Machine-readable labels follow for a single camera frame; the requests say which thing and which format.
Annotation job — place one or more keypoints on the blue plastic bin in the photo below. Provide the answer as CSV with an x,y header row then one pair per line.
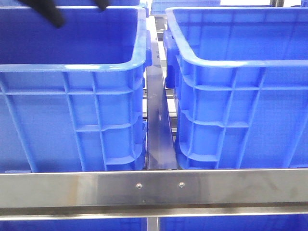
x,y
71,98
241,80

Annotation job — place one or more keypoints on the blue bin lower left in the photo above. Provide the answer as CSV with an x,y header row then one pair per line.
x,y
113,224

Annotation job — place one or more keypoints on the steel rack centre divider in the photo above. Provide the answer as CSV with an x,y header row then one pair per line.
x,y
160,145

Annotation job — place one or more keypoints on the blue bin far back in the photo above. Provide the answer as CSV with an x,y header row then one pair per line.
x,y
158,7

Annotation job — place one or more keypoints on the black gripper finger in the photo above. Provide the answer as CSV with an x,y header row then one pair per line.
x,y
102,4
47,9

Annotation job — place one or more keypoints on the steel rack front rail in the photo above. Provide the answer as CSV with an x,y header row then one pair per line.
x,y
158,193

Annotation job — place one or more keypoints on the blue bin lower right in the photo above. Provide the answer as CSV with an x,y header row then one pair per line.
x,y
236,223

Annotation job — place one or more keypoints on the blue plastic bin left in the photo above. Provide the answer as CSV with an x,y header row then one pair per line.
x,y
71,98

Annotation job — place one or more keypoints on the blue plastic bin right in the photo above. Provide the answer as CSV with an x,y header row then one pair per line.
x,y
241,80

